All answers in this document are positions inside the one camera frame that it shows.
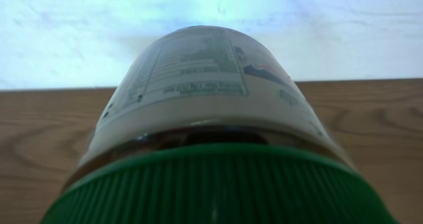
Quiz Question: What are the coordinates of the green lid jar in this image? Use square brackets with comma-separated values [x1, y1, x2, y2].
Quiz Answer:
[42, 26, 395, 224]

